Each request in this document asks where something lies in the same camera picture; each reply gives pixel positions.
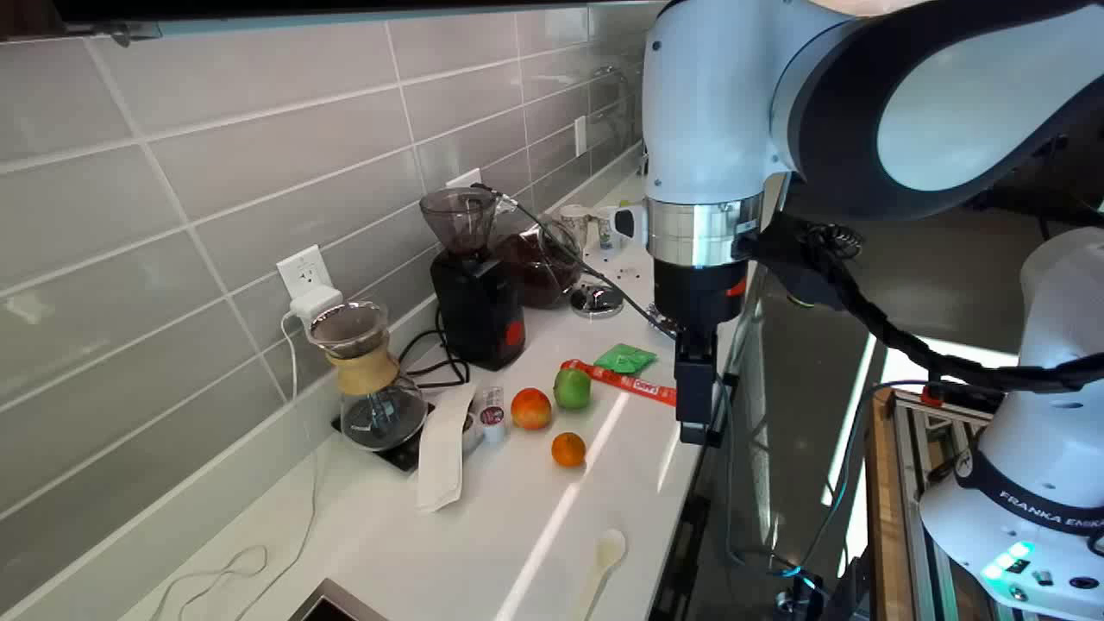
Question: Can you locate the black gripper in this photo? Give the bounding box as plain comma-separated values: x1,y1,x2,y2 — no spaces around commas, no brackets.
653,257,753,448

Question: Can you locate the long orange-red packet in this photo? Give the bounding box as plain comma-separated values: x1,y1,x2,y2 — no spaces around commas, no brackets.
557,356,678,408

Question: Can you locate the green apple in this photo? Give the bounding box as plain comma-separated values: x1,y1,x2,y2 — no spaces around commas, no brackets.
553,361,598,414

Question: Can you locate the small orange fruit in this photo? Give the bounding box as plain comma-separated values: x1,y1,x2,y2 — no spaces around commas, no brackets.
549,429,591,471

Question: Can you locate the red-orange round fruit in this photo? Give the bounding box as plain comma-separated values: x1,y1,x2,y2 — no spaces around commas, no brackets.
508,386,555,434

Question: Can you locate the patterned paper cup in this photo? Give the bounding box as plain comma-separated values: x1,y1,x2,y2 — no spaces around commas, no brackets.
555,200,602,255
592,202,647,255

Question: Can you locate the white plastic spoon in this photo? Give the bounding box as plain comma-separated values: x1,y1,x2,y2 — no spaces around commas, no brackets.
575,528,631,621

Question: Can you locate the glass jar of coffee beans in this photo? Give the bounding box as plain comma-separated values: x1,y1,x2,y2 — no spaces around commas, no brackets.
492,211,586,309

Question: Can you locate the small white red-labelled container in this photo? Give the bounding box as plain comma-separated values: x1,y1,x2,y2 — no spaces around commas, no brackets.
474,390,511,448

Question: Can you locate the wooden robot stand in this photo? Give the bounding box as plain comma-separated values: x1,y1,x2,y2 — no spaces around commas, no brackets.
867,383,1005,621

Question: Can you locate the black coffee scale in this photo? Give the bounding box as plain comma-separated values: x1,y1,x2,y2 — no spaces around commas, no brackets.
330,401,441,477

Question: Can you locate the white plug adapter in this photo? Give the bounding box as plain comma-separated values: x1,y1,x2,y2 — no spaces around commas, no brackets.
281,286,345,334

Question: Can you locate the dark upper cabinet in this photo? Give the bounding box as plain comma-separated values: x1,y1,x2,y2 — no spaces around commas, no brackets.
0,0,667,46

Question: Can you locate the thin black power cable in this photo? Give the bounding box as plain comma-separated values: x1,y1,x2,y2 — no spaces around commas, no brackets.
503,194,684,338

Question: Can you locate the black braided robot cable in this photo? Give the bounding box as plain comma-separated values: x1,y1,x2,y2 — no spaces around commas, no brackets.
744,215,1104,401

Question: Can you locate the black grinder cord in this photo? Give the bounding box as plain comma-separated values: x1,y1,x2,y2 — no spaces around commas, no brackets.
394,324,474,390

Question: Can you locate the white power cable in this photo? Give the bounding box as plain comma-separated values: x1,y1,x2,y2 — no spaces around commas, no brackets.
148,309,339,621

